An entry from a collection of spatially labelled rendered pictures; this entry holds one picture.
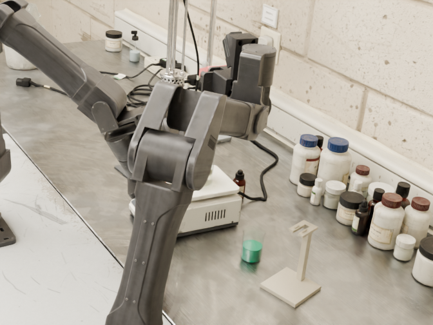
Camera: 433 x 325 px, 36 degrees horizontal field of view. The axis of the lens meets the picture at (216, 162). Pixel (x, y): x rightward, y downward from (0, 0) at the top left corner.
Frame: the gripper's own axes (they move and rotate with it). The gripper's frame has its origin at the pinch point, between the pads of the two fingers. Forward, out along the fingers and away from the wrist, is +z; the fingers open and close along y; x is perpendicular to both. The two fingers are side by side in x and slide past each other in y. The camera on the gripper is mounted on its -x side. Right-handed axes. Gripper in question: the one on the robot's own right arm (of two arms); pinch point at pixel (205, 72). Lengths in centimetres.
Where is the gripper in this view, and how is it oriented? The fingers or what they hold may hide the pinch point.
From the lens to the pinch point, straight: 128.0
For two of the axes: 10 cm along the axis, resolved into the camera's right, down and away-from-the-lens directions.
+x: -0.9, 9.0, 4.3
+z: -4.5, -4.2, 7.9
